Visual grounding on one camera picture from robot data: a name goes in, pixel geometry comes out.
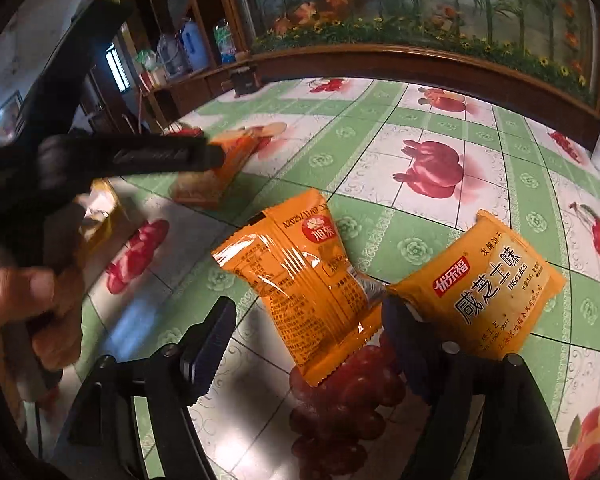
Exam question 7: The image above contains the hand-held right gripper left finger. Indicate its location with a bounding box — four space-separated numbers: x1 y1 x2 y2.
65 296 238 480

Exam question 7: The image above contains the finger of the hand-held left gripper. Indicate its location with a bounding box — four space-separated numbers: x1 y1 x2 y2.
107 134 227 173

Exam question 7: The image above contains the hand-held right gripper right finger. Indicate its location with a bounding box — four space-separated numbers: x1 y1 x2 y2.
380 294 571 480

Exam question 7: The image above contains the orange-topped clear cracker packet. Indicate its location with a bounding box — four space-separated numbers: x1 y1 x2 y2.
172 127 261 211

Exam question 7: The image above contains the yellow-rimmed white tray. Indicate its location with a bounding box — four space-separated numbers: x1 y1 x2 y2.
75 180 131 271

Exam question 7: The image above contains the orange biscuit packet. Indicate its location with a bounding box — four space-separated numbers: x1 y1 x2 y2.
386 210 567 361
211 189 385 387

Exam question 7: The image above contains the person's left hand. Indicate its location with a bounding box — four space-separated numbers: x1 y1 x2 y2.
0 265 85 373

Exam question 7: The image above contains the brown wooden cabinet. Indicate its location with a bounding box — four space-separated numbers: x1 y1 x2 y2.
140 65 241 131

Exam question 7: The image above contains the green and white bag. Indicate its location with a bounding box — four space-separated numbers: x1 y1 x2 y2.
136 49 161 73

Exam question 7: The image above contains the clear plastic jug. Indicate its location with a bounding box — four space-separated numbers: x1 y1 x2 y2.
156 34 187 77

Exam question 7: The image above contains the window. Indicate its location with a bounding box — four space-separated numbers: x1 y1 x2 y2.
104 42 131 93

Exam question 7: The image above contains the black cylinder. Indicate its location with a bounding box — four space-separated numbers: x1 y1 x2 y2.
228 62 261 97

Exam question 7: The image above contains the blue plastic jug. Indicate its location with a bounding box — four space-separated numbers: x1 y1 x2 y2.
180 19 210 71

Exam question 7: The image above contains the green-label plastic bottle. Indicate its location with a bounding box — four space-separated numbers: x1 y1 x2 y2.
213 19 237 64

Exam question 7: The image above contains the green fruit-print tablecloth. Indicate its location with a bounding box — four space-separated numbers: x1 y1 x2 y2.
30 76 600 480

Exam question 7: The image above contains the flower mural panel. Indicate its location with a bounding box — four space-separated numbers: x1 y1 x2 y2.
215 0 600 106

